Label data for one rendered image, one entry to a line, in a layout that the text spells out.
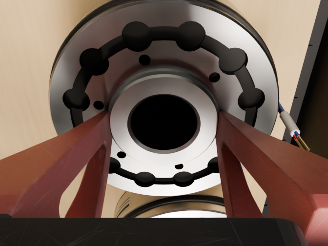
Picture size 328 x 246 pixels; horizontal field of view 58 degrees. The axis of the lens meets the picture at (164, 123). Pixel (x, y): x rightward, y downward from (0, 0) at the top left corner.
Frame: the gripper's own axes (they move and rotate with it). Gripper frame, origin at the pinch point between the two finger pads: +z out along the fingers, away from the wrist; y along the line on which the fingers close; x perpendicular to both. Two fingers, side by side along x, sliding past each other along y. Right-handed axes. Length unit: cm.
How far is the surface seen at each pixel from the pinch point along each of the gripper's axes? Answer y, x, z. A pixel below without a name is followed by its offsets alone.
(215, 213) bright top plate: -3.0, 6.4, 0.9
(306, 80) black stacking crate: -7.8, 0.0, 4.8
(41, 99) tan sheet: 6.7, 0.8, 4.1
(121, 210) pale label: 2.8, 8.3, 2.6
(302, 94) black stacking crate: -7.8, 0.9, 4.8
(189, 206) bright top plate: -1.5, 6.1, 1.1
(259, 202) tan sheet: -6.8, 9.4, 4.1
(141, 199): 1.4, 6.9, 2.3
